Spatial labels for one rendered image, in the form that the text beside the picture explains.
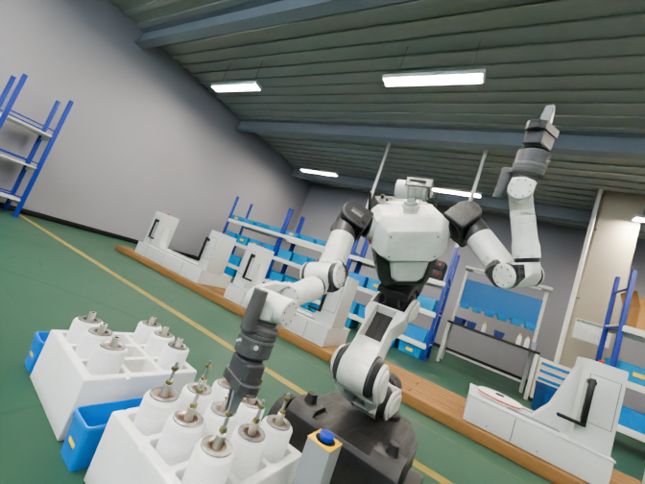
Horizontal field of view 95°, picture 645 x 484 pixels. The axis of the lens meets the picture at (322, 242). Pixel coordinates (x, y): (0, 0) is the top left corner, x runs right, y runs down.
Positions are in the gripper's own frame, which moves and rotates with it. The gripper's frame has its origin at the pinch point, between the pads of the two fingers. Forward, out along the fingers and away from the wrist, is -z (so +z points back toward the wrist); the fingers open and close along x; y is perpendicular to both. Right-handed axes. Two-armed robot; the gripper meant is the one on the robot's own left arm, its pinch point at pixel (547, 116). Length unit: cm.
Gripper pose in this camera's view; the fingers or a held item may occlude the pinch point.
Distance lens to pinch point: 117.1
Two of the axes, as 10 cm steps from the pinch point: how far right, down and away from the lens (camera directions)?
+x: -8.2, -1.5, -5.5
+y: -5.1, -2.5, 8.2
